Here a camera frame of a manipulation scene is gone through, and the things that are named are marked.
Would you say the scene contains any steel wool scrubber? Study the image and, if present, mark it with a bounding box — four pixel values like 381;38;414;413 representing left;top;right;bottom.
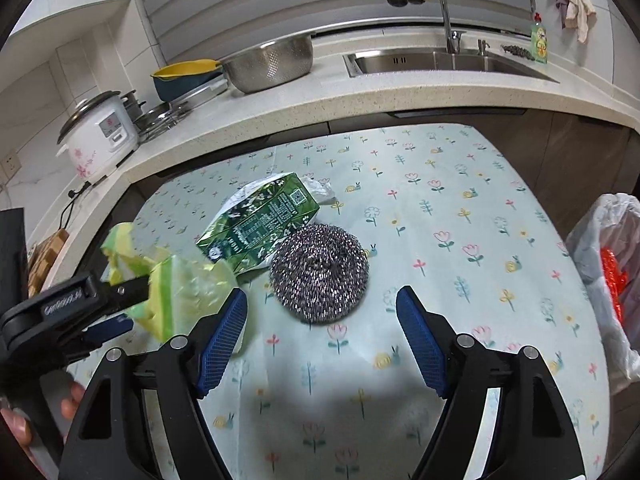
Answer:
269;224;372;323

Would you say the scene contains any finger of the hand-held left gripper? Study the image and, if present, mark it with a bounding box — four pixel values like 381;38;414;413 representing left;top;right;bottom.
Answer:
95;274;153;311
75;312;136;356

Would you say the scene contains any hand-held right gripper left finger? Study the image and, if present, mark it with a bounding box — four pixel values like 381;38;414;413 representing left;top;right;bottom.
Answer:
60;287;249;480

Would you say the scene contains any black power cable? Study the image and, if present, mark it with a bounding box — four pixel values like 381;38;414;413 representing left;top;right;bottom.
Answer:
59;180;93;233

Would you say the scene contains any green foil packet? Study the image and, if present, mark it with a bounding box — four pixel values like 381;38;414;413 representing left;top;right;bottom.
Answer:
195;171;321;276

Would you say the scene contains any floral tablecloth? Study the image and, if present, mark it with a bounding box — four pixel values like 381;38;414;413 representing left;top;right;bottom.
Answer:
65;122;613;480

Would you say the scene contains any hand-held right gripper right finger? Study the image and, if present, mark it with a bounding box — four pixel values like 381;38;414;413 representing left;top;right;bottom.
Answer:
395;285;586;480

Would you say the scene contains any green dish soap bottle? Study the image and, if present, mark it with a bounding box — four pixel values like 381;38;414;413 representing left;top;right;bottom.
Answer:
530;12;549;65

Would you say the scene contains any person's left hand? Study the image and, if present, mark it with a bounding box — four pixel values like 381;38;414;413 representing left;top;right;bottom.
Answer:
0;382;86;463

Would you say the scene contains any stainless steel sink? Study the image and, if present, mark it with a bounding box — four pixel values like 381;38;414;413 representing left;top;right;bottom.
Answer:
342;47;561;84

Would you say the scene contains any beige hanging cloth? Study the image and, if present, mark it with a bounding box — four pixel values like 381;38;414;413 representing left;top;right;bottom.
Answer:
562;0;597;43

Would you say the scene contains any red plastic wrapper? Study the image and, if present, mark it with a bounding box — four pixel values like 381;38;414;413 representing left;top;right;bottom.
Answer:
599;246;626;326

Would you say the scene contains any steel colander bowl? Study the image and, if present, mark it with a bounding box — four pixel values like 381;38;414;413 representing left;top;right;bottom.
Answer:
220;34;315;94

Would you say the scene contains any small steel pot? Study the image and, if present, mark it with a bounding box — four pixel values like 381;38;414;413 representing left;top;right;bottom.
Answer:
120;90;147;121

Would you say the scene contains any white floral rice cooker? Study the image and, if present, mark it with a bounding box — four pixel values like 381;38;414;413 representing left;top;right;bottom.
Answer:
56;91;140;181

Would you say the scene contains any trash bin with clear liner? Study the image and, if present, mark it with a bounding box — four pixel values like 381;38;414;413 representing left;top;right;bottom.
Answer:
565;192;640;396

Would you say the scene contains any yellow and blue bowl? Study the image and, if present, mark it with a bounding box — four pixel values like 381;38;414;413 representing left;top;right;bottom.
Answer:
151;59;223;103

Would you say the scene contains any rectangular steel tray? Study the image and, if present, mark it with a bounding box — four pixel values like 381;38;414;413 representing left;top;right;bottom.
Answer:
170;80;230;116

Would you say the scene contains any yellow-green plastic packet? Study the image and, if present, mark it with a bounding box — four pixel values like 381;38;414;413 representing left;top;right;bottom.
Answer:
100;222;243;343

